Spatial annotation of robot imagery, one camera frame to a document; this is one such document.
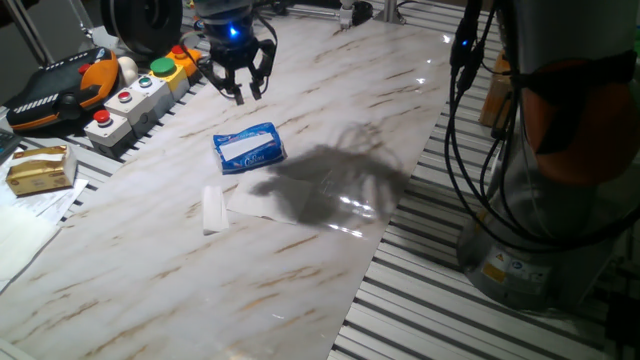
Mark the small black device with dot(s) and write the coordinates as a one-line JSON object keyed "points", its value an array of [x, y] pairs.
{"points": [[362, 12]]}

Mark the white egg-shaped object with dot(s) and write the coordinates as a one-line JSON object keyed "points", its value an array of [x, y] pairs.
{"points": [[127, 70]]}

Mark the white box large red button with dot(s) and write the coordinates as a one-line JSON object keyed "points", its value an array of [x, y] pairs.
{"points": [[107, 132]]}

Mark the plain white paper sheet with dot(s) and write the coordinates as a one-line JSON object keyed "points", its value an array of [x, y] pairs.
{"points": [[20, 240]]}

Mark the green cloth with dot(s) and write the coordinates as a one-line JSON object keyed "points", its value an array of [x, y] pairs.
{"points": [[637, 45]]}

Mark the black round spool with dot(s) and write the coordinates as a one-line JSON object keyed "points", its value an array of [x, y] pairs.
{"points": [[142, 25]]}

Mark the orange box red button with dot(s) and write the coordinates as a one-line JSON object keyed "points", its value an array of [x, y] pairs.
{"points": [[185, 57]]}

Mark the brown cardboard box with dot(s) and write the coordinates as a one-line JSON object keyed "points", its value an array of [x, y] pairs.
{"points": [[496, 90]]}

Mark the white box two small buttons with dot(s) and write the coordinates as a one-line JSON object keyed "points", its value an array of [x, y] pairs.
{"points": [[142, 100]]}

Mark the gold tissue box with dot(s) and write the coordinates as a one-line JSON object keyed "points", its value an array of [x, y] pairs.
{"points": [[42, 172]]}

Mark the printed white paper sheet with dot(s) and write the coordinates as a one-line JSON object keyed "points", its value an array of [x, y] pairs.
{"points": [[55, 204]]}

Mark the black computer keyboard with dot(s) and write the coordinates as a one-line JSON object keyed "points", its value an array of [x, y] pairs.
{"points": [[6, 145]]}

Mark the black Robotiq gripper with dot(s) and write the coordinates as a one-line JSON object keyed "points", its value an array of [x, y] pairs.
{"points": [[231, 45]]}

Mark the marble pattern table mat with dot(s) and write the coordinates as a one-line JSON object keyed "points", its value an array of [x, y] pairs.
{"points": [[200, 280]]}

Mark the black orange teach pendant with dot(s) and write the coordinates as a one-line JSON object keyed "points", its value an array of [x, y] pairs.
{"points": [[55, 95]]}

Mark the yellow box green button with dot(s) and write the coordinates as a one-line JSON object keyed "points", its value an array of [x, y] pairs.
{"points": [[167, 75]]}

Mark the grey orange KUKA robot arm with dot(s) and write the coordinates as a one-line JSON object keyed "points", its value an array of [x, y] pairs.
{"points": [[560, 25]]}

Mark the folded white paper napkin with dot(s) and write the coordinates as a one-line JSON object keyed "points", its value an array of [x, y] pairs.
{"points": [[215, 210]]}

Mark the aluminium frame post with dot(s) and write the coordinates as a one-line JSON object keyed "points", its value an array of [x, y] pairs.
{"points": [[30, 32], [389, 10]]}

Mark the blue tissue pack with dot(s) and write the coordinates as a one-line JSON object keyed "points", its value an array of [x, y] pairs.
{"points": [[250, 167]]}

